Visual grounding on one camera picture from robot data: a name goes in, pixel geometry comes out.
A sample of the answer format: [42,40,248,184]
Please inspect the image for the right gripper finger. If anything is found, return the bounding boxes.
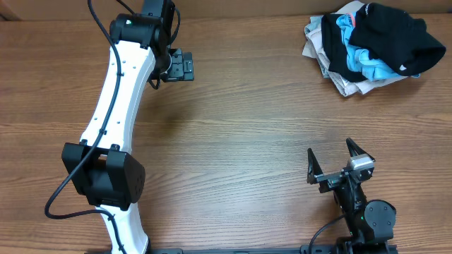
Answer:
[346,138,371,157]
[307,148,323,184]

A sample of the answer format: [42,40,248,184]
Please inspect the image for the black t-shirt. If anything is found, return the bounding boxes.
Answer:
[350,3,446,76]

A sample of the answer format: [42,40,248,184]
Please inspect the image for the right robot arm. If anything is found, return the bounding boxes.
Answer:
[307,138,398,254]

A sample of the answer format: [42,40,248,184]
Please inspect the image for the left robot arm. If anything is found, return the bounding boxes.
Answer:
[61,14,194,253]

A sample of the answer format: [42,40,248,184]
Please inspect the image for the light blue printed shirt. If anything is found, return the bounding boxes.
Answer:
[336,12,404,81]

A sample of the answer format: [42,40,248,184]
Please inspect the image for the black garment in pile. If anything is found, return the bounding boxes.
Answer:
[321,14,366,83]

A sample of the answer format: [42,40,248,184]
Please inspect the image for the beige garment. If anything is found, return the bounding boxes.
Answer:
[303,1,405,97]

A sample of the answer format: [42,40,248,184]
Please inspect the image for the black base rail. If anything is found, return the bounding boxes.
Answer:
[147,245,399,254]

